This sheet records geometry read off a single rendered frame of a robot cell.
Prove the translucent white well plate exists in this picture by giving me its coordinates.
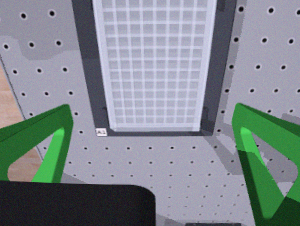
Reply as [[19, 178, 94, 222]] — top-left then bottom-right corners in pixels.
[[92, 0, 217, 132]]

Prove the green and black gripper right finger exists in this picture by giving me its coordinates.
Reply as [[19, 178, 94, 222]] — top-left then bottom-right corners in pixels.
[[232, 103, 300, 226]]

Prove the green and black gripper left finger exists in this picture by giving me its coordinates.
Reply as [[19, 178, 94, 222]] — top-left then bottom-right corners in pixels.
[[0, 104, 74, 183]]

